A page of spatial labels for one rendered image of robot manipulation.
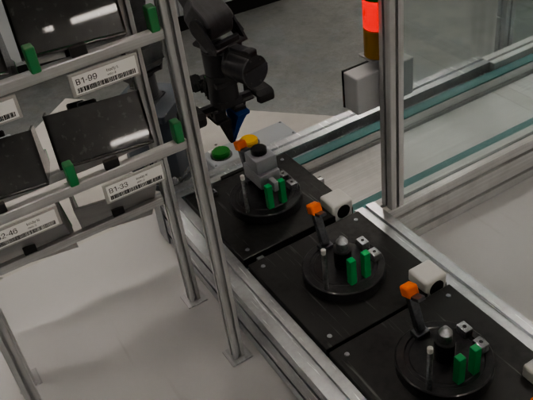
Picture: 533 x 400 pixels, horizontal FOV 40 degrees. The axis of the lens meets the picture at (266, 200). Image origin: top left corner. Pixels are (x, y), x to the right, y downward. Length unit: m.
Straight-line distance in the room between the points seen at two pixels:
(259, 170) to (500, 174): 0.52
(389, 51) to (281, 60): 2.89
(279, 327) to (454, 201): 0.50
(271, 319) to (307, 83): 2.71
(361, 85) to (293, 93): 2.51
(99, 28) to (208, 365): 0.62
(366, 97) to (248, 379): 0.51
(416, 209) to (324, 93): 2.33
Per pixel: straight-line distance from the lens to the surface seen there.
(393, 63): 1.22
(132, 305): 1.42
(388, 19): 1.19
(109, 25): 0.94
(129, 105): 1.00
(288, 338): 1.17
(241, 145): 1.41
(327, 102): 3.63
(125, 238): 1.58
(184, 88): 0.96
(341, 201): 1.36
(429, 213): 1.47
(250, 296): 1.24
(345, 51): 4.10
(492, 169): 1.55
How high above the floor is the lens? 1.83
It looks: 37 degrees down
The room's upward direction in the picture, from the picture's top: 8 degrees counter-clockwise
